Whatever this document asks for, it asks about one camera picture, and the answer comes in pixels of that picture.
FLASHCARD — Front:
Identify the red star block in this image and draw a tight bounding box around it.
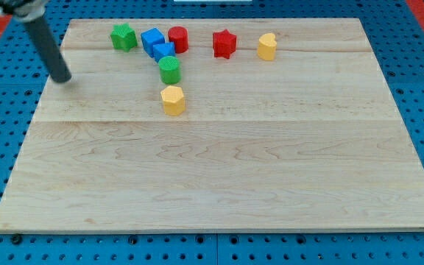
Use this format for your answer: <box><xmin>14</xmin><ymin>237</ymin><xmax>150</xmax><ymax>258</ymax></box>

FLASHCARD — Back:
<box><xmin>213</xmin><ymin>29</ymin><xmax>237</xmax><ymax>59</ymax></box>

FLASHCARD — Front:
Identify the green star block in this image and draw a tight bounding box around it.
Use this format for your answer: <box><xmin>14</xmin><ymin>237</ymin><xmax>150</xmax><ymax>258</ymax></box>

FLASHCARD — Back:
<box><xmin>110</xmin><ymin>24</ymin><xmax>138</xmax><ymax>52</ymax></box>

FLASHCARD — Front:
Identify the yellow hexagon block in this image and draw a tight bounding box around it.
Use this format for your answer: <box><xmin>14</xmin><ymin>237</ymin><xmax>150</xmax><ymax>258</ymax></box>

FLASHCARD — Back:
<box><xmin>160</xmin><ymin>85</ymin><xmax>186</xmax><ymax>116</ymax></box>

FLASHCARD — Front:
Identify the green cylinder block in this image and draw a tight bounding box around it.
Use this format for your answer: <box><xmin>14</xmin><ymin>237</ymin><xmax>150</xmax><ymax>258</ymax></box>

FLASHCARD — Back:
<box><xmin>158</xmin><ymin>56</ymin><xmax>181</xmax><ymax>85</ymax></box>

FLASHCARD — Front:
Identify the blue triangle block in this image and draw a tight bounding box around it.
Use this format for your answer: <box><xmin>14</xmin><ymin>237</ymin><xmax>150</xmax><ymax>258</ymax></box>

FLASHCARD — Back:
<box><xmin>152</xmin><ymin>42</ymin><xmax>176</xmax><ymax>63</ymax></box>

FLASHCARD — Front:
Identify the light wooden board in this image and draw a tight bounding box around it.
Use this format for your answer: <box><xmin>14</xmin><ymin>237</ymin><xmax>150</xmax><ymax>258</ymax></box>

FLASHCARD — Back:
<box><xmin>0</xmin><ymin>18</ymin><xmax>424</xmax><ymax>235</ymax></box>

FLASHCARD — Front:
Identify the red cylinder block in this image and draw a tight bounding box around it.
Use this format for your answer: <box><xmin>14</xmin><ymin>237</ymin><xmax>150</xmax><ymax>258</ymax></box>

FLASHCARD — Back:
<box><xmin>168</xmin><ymin>26</ymin><xmax>188</xmax><ymax>54</ymax></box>

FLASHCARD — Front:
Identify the yellow heart block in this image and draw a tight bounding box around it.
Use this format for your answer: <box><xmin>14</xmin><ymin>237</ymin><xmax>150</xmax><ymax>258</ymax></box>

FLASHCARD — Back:
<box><xmin>257</xmin><ymin>32</ymin><xmax>277</xmax><ymax>61</ymax></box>

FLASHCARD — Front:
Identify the blue cube block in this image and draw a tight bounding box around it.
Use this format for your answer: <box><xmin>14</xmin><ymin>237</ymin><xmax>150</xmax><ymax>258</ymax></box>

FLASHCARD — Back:
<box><xmin>141</xmin><ymin>27</ymin><xmax>165</xmax><ymax>57</ymax></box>

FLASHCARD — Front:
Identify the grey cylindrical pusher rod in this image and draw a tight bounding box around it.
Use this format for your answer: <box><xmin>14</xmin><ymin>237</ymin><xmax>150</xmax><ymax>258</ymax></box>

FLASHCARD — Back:
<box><xmin>24</xmin><ymin>16</ymin><xmax>71</xmax><ymax>83</ymax></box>

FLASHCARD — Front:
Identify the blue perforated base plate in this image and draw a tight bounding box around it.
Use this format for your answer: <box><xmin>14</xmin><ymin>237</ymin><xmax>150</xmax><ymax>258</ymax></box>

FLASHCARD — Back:
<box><xmin>0</xmin><ymin>0</ymin><xmax>424</xmax><ymax>264</ymax></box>

